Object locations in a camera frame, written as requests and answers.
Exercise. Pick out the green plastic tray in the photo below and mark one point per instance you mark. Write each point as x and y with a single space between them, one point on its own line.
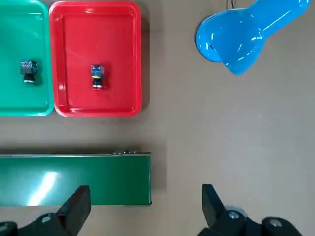
22 37

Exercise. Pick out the green push-button part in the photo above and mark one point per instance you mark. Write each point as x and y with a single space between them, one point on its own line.
28 68

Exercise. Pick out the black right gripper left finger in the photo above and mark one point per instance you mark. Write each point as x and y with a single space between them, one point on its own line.
71 216

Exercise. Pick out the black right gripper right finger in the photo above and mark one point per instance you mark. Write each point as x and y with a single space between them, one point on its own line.
221 221

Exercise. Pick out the red plastic tray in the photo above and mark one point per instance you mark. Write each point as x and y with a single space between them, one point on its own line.
110 44

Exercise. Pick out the green conveyor belt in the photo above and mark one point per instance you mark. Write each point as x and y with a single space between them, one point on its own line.
98 179

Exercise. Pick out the blue desk lamp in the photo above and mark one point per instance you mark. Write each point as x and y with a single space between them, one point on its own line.
233 41

